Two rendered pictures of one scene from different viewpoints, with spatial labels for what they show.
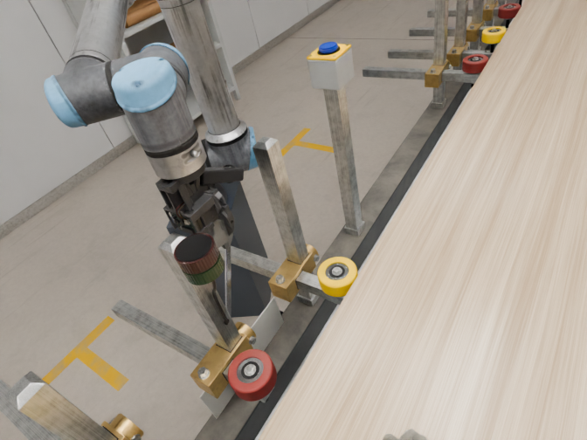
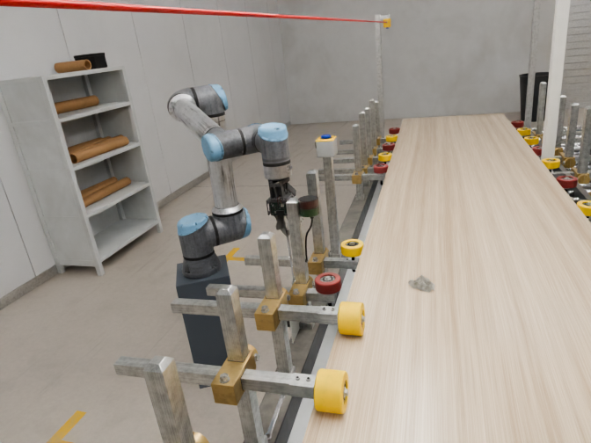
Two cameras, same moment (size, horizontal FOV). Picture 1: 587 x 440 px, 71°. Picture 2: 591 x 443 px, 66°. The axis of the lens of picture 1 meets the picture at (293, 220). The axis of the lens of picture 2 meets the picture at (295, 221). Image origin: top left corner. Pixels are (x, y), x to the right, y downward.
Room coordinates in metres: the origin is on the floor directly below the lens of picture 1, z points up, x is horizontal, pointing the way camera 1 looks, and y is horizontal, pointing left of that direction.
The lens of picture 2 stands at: (-0.70, 0.72, 1.59)
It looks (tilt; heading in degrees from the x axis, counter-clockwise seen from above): 22 degrees down; 335
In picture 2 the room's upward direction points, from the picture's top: 7 degrees counter-clockwise
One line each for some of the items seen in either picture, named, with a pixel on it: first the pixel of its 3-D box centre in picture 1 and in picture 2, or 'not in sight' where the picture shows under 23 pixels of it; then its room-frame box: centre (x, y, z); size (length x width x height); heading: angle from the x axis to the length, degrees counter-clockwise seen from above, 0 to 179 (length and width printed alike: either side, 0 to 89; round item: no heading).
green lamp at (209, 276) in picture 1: (203, 264); (309, 210); (0.44, 0.15, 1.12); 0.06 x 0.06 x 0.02
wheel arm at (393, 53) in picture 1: (439, 55); (353, 170); (1.59, -0.76, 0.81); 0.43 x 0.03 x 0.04; 47
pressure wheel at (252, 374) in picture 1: (258, 384); (329, 293); (0.38, 0.14, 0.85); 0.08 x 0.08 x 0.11
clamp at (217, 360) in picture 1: (227, 357); (302, 291); (0.45, 0.19, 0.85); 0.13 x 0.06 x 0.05; 137
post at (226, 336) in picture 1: (222, 328); (301, 269); (0.47, 0.18, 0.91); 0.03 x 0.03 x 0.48; 47
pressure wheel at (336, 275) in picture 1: (340, 287); (353, 257); (0.54, -0.06, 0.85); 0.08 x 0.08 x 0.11
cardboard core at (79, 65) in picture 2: not in sight; (72, 66); (3.54, 0.57, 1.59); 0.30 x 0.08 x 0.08; 45
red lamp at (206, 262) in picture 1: (196, 252); (308, 202); (0.44, 0.15, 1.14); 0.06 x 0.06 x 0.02
